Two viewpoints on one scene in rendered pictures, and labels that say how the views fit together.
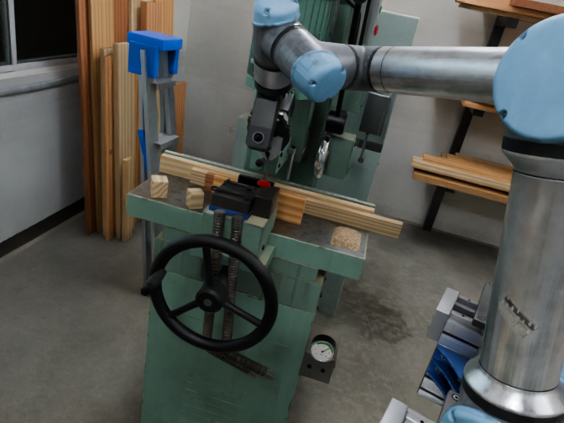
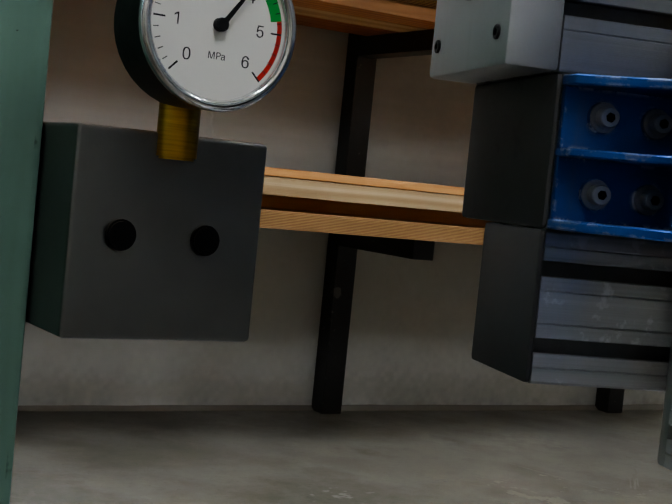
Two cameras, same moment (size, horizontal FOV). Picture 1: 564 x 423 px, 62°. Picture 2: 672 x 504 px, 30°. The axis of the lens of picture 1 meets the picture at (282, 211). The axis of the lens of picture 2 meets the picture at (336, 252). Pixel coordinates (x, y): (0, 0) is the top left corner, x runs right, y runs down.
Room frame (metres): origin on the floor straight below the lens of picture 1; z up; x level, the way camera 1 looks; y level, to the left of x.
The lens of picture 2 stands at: (0.51, 0.09, 0.61)
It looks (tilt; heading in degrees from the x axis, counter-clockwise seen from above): 3 degrees down; 320
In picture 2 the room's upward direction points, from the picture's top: 6 degrees clockwise
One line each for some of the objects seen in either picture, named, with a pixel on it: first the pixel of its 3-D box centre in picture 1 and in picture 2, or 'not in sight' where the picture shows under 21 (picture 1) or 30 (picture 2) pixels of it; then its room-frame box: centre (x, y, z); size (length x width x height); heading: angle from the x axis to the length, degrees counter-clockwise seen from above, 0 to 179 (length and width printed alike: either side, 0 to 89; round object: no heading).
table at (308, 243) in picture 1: (247, 226); not in sight; (1.05, 0.08, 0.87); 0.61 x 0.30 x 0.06; 82
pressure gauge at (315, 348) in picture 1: (322, 349); (197, 52); (0.91, -0.17, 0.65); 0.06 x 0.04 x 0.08; 82
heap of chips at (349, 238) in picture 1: (347, 235); not in sight; (1.03, -0.17, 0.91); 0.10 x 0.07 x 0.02; 172
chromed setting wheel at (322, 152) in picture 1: (322, 156); not in sight; (1.27, -0.08, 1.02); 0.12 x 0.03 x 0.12; 172
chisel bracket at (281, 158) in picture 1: (271, 154); not in sight; (1.18, 0.06, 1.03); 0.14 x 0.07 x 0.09; 172
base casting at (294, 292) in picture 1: (263, 227); not in sight; (1.28, 0.04, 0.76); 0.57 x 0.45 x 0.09; 172
